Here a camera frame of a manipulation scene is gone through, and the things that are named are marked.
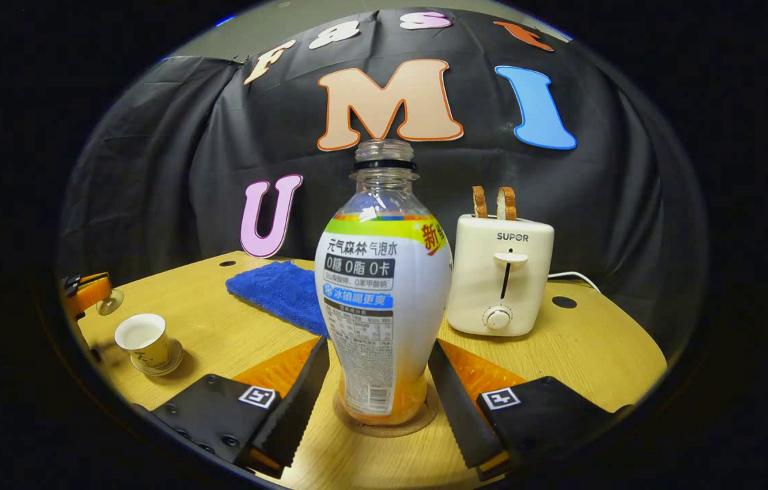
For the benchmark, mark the black backdrop cloth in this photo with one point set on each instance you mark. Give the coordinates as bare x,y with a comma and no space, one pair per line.
594,204

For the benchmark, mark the clear plastic water bottle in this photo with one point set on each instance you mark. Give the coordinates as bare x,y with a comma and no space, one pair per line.
384,306

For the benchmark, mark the cream ceramic teacup lid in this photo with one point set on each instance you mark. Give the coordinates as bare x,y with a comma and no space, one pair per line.
111,301

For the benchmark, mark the cream ceramic teacup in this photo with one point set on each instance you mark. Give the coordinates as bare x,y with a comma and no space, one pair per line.
145,340

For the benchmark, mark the toast bread slice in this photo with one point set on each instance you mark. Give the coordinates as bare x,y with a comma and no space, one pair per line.
479,202
507,204

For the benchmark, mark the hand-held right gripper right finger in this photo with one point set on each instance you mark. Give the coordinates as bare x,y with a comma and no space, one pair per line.
458,408

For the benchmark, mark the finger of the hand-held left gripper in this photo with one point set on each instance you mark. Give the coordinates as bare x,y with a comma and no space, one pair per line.
91,289

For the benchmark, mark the blue folded towel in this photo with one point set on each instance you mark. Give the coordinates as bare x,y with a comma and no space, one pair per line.
275,289

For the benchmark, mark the cream ceramic saucer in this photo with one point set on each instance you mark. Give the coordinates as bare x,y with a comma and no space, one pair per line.
176,357

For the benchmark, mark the cream toaster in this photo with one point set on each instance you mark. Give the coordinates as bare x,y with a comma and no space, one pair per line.
499,286

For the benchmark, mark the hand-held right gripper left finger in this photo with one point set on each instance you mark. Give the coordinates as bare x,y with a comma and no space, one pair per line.
298,401

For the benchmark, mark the round cork coaster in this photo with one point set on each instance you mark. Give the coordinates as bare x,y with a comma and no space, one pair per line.
428,415

